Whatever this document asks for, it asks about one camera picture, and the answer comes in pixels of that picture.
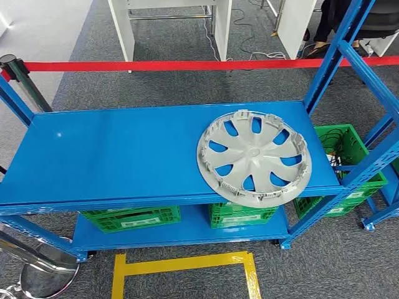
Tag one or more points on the grey plastic wheel cover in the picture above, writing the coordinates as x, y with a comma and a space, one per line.
254, 159

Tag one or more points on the blue metal shelf rack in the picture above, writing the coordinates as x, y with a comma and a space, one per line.
125, 157
380, 215

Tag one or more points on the green plastic crate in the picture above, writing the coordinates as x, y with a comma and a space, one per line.
131, 218
236, 216
396, 166
352, 144
308, 208

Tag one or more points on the red barrier belt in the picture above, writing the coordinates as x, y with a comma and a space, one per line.
4, 75
156, 66

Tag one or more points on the white desk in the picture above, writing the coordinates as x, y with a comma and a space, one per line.
292, 24
223, 29

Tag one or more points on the person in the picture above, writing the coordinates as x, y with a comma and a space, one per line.
324, 24

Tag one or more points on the chrome stanchion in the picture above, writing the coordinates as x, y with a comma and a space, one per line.
50, 280
28, 88

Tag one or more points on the black office chair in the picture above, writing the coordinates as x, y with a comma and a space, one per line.
380, 20

